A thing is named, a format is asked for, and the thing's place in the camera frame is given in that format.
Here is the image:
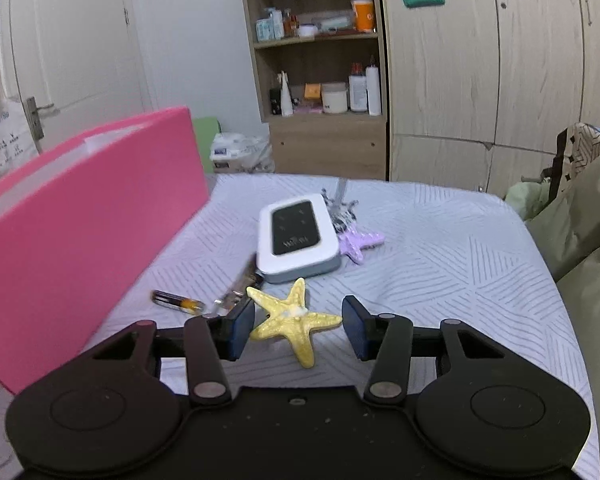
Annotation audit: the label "small battery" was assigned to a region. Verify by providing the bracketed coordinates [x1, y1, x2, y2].
[150, 290, 204, 315]

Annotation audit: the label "yellow starfish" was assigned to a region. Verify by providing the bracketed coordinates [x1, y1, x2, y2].
[246, 278, 342, 368]

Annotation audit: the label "purple starfish keychain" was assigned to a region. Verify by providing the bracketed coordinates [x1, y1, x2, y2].
[338, 226, 386, 264]

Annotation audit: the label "white black wifi router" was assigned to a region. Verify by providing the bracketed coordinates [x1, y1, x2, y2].
[256, 194, 341, 284]

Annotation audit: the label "pink cardboard box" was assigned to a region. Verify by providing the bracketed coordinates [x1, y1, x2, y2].
[0, 107, 209, 393]

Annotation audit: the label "red keys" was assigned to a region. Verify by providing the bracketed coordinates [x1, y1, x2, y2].
[202, 255, 263, 318]

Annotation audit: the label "white patterned bedsheet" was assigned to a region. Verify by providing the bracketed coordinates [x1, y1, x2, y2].
[0, 173, 600, 480]

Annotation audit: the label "white plastic package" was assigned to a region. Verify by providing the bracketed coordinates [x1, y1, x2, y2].
[209, 132, 275, 174]

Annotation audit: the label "green folding table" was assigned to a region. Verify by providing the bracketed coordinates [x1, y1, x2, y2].
[193, 116, 221, 174]

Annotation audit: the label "green quilted jacket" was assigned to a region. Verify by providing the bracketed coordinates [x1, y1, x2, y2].
[503, 156, 600, 477]

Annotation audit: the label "white jar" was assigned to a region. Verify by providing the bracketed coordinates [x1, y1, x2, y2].
[322, 82, 349, 115]

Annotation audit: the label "light wood wardrobe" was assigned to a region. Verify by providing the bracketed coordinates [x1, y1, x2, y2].
[382, 0, 600, 196]

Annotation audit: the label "white bottle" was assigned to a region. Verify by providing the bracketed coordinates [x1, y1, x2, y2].
[365, 65, 382, 116]

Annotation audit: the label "white tote bag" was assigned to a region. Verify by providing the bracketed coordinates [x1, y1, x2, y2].
[0, 100, 38, 179]

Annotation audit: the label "white door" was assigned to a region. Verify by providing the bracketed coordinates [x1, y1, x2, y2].
[1, 0, 151, 152]

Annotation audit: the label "wooden shelf unit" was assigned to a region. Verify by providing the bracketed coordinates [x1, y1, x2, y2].
[242, 0, 388, 180]

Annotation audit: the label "orange cup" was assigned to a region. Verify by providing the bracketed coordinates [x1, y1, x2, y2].
[351, 0, 376, 32]

